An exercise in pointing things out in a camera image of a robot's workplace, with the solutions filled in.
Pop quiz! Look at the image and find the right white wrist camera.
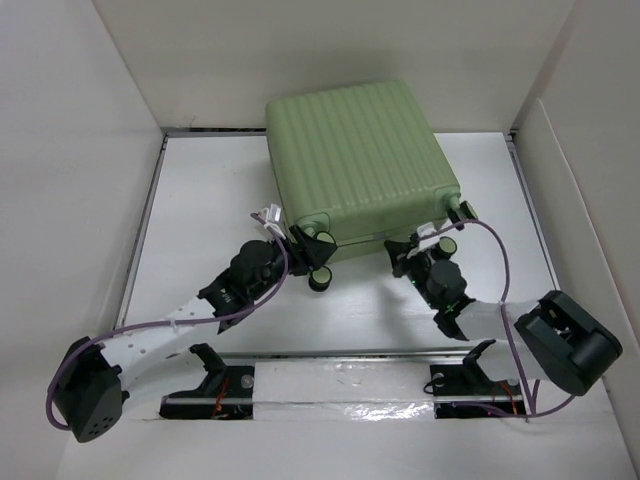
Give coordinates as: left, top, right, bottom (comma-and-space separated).
407, 222, 440, 258

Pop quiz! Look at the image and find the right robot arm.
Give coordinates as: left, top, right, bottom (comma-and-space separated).
384, 237, 623, 397

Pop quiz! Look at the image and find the green hard-shell suitcase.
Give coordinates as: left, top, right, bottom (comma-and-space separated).
265, 80, 477, 263

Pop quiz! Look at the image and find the metal mounting rail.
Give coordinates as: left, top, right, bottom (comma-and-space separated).
159, 354, 526, 421

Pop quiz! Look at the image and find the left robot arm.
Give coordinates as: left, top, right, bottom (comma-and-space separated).
45, 222, 337, 443

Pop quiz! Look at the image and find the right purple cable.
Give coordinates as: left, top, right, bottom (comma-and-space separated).
417, 219, 581, 419

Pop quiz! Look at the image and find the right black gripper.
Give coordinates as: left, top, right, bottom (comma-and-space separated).
383, 240, 439, 311

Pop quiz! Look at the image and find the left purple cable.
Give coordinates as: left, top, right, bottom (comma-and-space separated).
45, 212, 292, 431

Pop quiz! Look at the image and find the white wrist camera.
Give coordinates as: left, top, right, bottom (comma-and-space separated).
407, 222, 440, 258
257, 203, 286, 239

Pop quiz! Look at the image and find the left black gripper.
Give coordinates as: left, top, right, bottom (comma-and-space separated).
249, 226, 335, 302

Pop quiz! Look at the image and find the purple cable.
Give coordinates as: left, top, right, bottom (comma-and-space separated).
45, 212, 292, 431
417, 219, 581, 419

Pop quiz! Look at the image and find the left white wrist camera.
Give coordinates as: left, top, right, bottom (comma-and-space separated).
257, 203, 286, 239

